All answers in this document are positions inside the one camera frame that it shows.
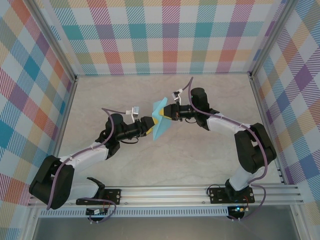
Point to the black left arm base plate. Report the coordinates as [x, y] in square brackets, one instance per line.
[112, 195]

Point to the aluminium side rail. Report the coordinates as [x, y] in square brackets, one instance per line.
[67, 110]
[268, 130]

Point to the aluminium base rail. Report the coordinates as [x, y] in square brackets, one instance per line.
[162, 193]

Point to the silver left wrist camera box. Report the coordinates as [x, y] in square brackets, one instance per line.
[135, 112]

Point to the small black circuit board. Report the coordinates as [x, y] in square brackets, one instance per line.
[96, 212]
[238, 210]

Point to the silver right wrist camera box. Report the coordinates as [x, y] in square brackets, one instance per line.
[176, 95]

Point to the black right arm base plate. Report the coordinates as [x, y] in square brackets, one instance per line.
[217, 195]

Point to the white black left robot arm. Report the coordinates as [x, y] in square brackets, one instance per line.
[85, 160]

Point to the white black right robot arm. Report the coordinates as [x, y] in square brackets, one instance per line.
[225, 125]

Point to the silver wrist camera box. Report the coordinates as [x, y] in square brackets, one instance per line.
[176, 95]
[135, 112]

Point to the aluminium frame post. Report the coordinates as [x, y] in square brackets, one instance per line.
[30, 225]
[53, 40]
[301, 225]
[270, 40]

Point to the grey metal shelf panel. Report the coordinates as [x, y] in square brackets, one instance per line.
[162, 230]

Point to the light blue paper sheet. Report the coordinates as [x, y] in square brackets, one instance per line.
[161, 128]

